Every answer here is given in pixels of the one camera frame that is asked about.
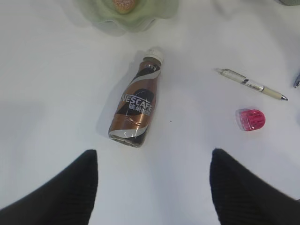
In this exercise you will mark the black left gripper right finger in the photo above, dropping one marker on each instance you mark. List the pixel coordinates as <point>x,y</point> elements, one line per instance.
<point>242,198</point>

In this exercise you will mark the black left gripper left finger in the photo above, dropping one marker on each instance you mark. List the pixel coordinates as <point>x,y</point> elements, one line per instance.
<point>66,199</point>

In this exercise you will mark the sugared bread roll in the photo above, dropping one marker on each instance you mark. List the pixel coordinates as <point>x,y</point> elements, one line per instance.
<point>124,6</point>

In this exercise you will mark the pink pencil sharpener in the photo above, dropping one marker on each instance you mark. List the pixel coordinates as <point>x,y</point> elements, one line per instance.
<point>250,119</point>

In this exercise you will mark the cream white ballpoint pen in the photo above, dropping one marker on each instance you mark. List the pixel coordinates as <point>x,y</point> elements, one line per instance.
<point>232,75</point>

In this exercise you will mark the grey white ballpoint pen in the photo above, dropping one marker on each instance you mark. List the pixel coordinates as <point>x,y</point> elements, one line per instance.
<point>297,82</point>

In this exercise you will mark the green wavy glass plate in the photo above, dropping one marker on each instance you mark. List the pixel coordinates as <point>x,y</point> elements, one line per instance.
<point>140,18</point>

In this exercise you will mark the green plastic woven basket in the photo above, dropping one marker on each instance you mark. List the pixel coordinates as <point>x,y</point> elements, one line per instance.
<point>289,2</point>

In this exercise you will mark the brown Nescafe coffee bottle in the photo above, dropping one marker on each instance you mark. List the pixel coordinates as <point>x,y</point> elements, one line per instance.
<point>137,104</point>

